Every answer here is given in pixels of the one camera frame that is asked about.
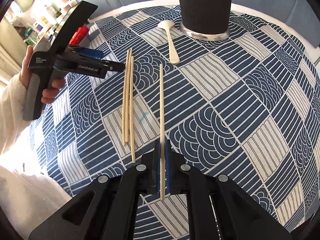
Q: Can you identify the plain white ceramic spoon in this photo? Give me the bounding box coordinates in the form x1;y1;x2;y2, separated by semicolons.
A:
158;20;180;64

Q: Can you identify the white sleeve left forearm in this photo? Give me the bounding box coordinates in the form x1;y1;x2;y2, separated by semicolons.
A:
0;74;31;154

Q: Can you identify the person's left hand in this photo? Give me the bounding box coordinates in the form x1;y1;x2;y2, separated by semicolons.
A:
19;45;66;105

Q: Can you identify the red bowl of fruit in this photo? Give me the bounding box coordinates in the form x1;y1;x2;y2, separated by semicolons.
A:
69;24;89;46

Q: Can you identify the green bottle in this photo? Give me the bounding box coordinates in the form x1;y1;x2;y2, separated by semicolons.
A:
23;28;38;46

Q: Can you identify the blue patterned tablecloth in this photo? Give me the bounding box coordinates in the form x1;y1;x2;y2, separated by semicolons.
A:
29;6;319;230

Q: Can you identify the black cylindrical utensil holder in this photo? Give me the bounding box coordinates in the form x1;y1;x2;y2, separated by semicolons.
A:
179;0;232;41

